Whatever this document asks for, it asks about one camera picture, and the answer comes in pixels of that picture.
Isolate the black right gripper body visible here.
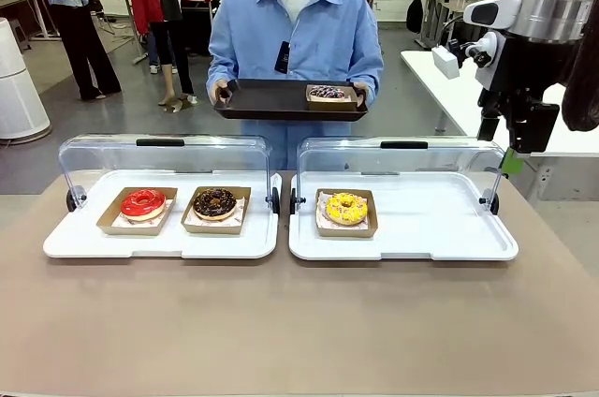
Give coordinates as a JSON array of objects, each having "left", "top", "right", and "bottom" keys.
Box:
[{"left": 476, "top": 33, "right": 571, "bottom": 112}]

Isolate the cardboard box of purple donut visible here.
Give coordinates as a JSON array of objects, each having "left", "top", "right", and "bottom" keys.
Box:
[{"left": 305, "top": 83, "right": 359, "bottom": 111}]

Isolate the purple sprinkled donut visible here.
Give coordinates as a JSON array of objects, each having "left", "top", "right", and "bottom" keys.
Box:
[{"left": 309, "top": 84, "right": 350, "bottom": 101}]

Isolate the dark brown serving tray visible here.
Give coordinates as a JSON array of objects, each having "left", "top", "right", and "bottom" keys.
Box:
[{"left": 212, "top": 78, "right": 370, "bottom": 123}]

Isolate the person's left forearm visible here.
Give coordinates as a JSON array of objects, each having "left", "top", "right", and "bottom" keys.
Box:
[{"left": 353, "top": 52, "right": 386, "bottom": 98}]

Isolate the person's right forearm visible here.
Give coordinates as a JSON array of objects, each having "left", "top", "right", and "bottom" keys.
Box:
[{"left": 206, "top": 52, "right": 238, "bottom": 89}]

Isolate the yellow sprinkled donut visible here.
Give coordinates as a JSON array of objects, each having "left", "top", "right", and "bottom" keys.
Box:
[{"left": 325, "top": 191, "right": 369, "bottom": 225}]

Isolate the cardboard box of yellow donut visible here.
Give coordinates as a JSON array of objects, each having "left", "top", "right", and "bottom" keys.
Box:
[{"left": 314, "top": 188, "right": 379, "bottom": 238}]

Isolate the person in blue shirt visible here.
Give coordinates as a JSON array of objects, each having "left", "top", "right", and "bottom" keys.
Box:
[{"left": 205, "top": 0, "right": 385, "bottom": 171}]

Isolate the printed paper under yellow donut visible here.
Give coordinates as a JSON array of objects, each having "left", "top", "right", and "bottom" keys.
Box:
[{"left": 316, "top": 193, "right": 375, "bottom": 230}]

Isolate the printed paper under chocolate donut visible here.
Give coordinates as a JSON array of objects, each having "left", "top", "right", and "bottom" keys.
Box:
[{"left": 184, "top": 198, "right": 248, "bottom": 226}]

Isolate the chocolate donut with nut bits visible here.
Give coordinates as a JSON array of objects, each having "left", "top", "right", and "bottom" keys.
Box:
[{"left": 192, "top": 187, "right": 238, "bottom": 221}]

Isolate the cardboard box of chocolate donut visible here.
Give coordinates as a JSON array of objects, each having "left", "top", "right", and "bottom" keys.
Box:
[{"left": 180, "top": 185, "right": 252, "bottom": 236}]

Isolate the printed paper under red donut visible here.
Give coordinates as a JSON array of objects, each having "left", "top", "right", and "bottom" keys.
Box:
[{"left": 119, "top": 198, "right": 176, "bottom": 229}]

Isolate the red glazed donut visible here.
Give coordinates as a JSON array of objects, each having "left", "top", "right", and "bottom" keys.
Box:
[{"left": 120, "top": 188, "right": 167, "bottom": 223}]

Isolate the cardboard box of red donut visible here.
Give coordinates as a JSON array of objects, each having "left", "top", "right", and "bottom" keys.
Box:
[{"left": 95, "top": 186, "right": 179, "bottom": 236}]

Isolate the person's left hand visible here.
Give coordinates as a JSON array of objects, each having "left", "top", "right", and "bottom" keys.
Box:
[{"left": 350, "top": 81, "right": 376, "bottom": 109}]

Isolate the person's right hand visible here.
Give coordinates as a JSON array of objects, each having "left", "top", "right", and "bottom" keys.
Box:
[{"left": 209, "top": 80, "right": 234, "bottom": 106}]

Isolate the white side table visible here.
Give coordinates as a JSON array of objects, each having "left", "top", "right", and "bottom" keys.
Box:
[{"left": 400, "top": 49, "right": 599, "bottom": 158}]

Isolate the clear display case lid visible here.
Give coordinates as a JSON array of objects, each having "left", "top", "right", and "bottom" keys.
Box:
[
  {"left": 58, "top": 133, "right": 273, "bottom": 211},
  {"left": 296, "top": 136, "right": 507, "bottom": 211}
]

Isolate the small white box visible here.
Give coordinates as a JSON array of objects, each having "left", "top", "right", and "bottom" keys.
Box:
[{"left": 431, "top": 44, "right": 463, "bottom": 81}]

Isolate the white display case base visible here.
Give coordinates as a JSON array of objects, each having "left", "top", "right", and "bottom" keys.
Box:
[
  {"left": 42, "top": 169, "right": 283, "bottom": 261},
  {"left": 288, "top": 170, "right": 520, "bottom": 262}
]

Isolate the black backpack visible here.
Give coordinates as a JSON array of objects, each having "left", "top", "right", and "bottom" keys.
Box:
[{"left": 405, "top": 0, "right": 425, "bottom": 34}]

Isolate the black badge on shirt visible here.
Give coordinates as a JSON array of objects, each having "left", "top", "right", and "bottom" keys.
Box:
[{"left": 273, "top": 40, "right": 291, "bottom": 74}]

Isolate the bystander in black trousers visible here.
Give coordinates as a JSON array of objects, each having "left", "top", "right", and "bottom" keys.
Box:
[{"left": 30, "top": 0, "right": 123, "bottom": 102}]

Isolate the white cylindrical air purifier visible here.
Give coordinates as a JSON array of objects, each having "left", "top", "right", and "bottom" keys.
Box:
[{"left": 0, "top": 17, "right": 51, "bottom": 140}]

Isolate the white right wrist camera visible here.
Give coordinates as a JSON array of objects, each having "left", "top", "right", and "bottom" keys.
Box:
[{"left": 460, "top": 31, "right": 510, "bottom": 92}]

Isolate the dark blurry cable bundle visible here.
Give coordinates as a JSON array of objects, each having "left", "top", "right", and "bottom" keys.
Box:
[{"left": 560, "top": 17, "right": 599, "bottom": 134}]

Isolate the black lid handle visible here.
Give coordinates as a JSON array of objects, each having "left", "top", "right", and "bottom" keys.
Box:
[
  {"left": 380, "top": 140, "right": 430, "bottom": 150},
  {"left": 136, "top": 138, "right": 185, "bottom": 148}
]

